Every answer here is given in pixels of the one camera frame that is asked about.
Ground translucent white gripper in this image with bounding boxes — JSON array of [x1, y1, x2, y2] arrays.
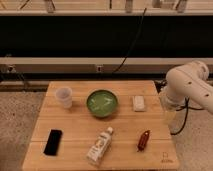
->
[[159, 88, 180, 125]]

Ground white sponge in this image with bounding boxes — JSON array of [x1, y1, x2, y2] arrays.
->
[[133, 96, 146, 112]]

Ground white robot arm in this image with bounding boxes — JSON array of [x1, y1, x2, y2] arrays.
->
[[159, 61, 213, 124]]

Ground white ceramic cup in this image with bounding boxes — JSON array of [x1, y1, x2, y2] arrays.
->
[[55, 87, 72, 109]]

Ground green bowl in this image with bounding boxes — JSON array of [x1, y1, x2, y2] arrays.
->
[[86, 90, 118, 118]]

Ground white plastic bottle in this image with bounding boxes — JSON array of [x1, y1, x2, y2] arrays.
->
[[86, 127, 114, 165]]

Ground black rectangular phone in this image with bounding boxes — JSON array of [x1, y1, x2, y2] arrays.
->
[[44, 129, 62, 156]]

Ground black floor cable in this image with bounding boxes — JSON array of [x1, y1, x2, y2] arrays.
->
[[155, 79, 213, 136]]

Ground white wall bracket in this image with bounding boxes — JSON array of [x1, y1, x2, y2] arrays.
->
[[96, 65, 103, 73]]

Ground black hanging cable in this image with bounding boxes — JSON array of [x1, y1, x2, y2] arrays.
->
[[112, 7, 148, 74]]

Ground grey left wall outlet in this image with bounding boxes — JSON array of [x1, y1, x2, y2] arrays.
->
[[7, 65, 16, 73]]

